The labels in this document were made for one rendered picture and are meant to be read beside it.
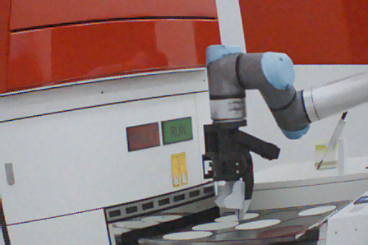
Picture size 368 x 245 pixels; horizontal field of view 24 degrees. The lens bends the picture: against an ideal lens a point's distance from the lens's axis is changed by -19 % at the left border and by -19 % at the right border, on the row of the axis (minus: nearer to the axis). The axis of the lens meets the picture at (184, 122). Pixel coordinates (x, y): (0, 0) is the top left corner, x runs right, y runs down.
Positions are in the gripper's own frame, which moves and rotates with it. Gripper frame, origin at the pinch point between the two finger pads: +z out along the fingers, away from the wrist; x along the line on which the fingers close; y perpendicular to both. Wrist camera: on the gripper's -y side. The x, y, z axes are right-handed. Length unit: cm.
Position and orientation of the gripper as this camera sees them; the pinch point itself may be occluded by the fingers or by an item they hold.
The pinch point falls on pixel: (242, 214)
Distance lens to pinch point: 207.0
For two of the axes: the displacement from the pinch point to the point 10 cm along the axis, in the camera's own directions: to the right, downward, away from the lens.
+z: 0.8, 10.0, 0.5
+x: 4.0, 0.2, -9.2
